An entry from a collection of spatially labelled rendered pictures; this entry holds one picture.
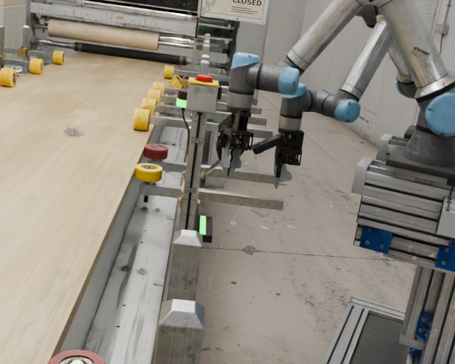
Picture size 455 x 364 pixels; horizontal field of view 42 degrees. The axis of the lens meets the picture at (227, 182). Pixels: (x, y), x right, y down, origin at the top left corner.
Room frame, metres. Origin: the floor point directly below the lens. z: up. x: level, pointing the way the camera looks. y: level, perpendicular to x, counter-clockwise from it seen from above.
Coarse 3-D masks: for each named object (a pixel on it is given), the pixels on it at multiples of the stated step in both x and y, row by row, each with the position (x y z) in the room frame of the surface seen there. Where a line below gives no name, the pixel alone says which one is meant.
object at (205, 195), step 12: (144, 192) 1.68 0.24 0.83; (156, 192) 1.68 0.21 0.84; (168, 192) 1.68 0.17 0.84; (180, 192) 1.69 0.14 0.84; (204, 192) 1.69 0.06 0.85; (216, 192) 1.70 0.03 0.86; (228, 192) 1.72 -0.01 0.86; (240, 204) 1.70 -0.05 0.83; (252, 204) 1.70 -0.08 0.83; (264, 204) 1.70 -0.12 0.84; (276, 204) 1.71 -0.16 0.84
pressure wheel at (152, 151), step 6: (150, 144) 1.96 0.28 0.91; (156, 144) 1.97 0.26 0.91; (144, 150) 1.93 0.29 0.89; (150, 150) 1.91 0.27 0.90; (156, 150) 1.91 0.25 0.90; (162, 150) 1.91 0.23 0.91; (144, 156) 1.92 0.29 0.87; (150, 156) 1.91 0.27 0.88; (156, 156) 1.91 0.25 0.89; (162, 156) 1.92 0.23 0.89
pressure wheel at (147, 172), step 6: (138, 168) 1.67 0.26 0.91; (144, 168) 1.67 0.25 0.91; (150, 168) 1.69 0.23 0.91; (156, 168) 1.70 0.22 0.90; (138, 174) 1.66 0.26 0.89; (144, 174) 1.66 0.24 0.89; (150, 174) 1.66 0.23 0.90; (156, 174) 1.67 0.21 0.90; (144, 180) 1.65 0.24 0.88; (150, 180) 1.66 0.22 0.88; (156, 180) 1.67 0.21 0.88; (144, 198) 1.69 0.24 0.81
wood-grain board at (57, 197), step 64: (64, 64) 3.66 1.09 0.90; (128, 64) 4.10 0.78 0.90; (0, 128) 1.93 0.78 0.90; (64, 128) 2.05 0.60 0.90; (128, 128) 2.19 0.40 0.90; (0, 192) 1.33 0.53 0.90; (64, 192) 1.39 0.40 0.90; (0, 256) 1.00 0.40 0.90; (64, 256) 1.04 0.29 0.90; (0, 320) 0.79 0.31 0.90; (64, 320) 0.81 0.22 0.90
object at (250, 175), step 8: (152, 160) 1.93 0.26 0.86; (160, 160) 1.94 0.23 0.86; (168, 160) 1.96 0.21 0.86; (168, 168) 1.93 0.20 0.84; (176, 168) 1.93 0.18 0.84; (184, 168) 1.94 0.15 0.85; (216, 168) 1.94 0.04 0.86; (216, 176) 1.94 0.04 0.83; (224, 176) 1.95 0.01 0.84; (232, 176) 1.95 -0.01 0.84; (240, 176) 1.95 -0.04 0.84; (248, 176) 1.95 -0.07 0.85; (256, 176) 1.95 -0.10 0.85; (264, 176) 1.95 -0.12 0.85; (272, 176) 1.96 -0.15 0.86
